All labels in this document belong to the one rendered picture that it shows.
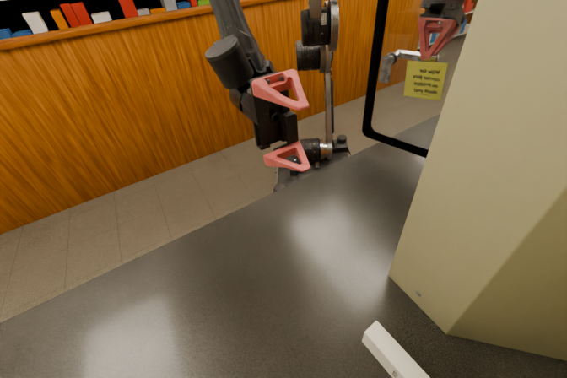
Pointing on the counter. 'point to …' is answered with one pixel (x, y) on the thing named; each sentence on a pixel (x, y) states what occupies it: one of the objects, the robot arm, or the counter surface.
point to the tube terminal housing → (499, 171)
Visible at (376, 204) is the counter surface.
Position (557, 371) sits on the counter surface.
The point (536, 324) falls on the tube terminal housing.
